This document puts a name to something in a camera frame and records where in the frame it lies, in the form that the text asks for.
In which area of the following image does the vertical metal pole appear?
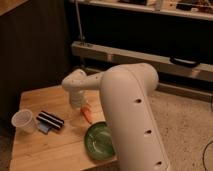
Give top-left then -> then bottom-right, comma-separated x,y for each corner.
74,0 -> 85,45

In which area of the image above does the black cable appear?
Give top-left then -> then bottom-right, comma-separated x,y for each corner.
201,99 -> 213,171

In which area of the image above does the cluttered shelf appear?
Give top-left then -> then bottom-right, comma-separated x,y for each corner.
69,0 -> 213,21

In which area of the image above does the wooden table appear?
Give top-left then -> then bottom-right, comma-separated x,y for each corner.
10,86 -> 116,171

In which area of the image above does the metal rail beam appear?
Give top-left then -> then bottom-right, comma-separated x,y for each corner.
71,41 -> 213,102

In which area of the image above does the black handle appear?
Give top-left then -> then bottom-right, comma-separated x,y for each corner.
169,57 -> 200,68

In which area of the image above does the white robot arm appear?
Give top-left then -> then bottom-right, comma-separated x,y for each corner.
62,63 -> 172,171

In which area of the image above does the clear plastic cup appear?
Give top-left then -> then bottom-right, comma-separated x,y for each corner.
11,109 -> 36,133

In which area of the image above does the blue sponge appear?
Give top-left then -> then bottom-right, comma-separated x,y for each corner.
38,123 -> 50,134

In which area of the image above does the black striped bar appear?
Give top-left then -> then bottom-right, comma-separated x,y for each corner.
36,111 -> 64,130

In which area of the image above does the green bowl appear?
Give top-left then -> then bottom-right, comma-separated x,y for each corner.
84,121 -> 115,161

